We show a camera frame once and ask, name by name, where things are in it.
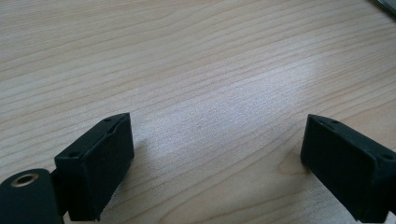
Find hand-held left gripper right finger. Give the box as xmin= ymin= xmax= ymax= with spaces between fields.
xmin=300 ymin=113 xmax=396 ymax=224

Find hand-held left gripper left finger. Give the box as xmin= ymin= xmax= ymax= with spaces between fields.
xmin=54 ymin=112 xmax=135 ymax=222

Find dark metal edge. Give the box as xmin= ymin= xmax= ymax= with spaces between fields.
xmin=370 ymin=0 xmax=396 ymax=15

